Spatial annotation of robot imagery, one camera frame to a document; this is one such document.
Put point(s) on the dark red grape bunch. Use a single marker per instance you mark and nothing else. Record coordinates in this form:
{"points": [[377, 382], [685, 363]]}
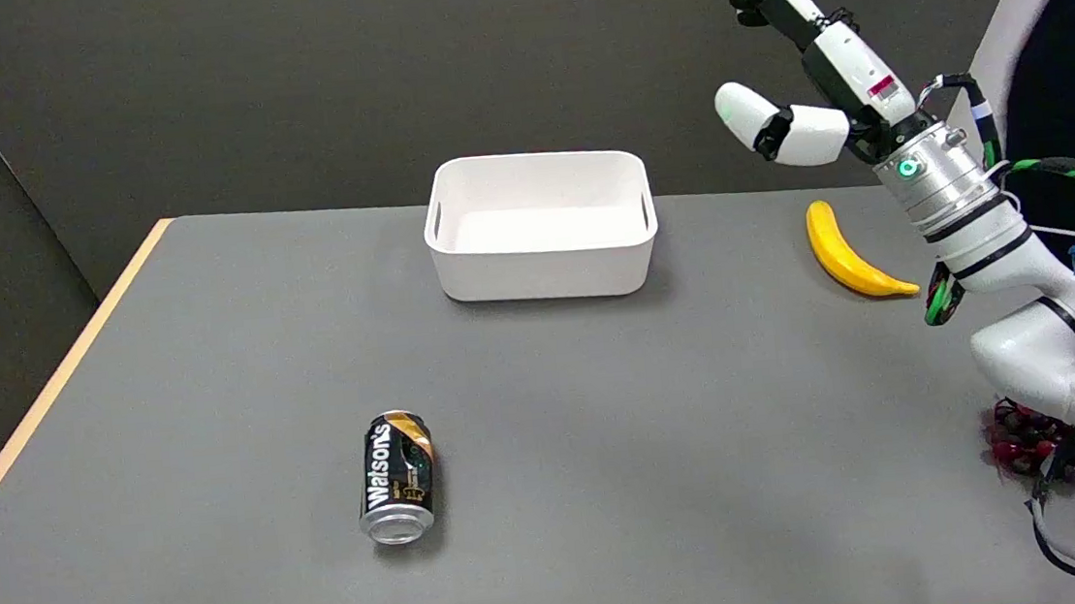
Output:
{"points": [[1021, 440]]}

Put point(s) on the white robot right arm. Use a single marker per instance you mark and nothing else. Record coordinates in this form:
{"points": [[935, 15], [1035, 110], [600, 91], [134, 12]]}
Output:
{"points": [[990, 248]]}

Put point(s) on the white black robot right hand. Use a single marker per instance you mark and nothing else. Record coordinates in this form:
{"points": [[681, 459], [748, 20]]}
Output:
{"points": [[858, 70]]}

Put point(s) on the yellow banana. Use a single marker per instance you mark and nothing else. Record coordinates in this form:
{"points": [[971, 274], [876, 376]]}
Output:
{"points": [[843, 256]]}

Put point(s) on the white plastic storage bin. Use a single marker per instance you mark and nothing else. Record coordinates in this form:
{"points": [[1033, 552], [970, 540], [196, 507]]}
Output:
{"points": [[544, 262]]}

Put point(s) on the black Watsons drink can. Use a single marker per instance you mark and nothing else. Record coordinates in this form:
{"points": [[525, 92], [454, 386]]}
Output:
{"points": [[397, 475]]}

